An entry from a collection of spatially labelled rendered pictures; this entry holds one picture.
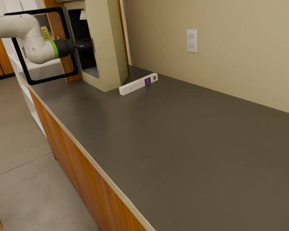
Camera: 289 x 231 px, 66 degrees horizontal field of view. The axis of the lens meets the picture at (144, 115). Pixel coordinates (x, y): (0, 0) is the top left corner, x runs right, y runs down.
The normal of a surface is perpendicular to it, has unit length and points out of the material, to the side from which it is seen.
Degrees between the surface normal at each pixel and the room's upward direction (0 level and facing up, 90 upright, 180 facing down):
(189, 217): 0
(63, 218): 0
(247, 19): 90
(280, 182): 0
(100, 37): 90
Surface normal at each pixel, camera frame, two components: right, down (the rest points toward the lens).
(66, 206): -0.11, -0.87
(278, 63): -0.80, 0.36
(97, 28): 0.58, 0.33
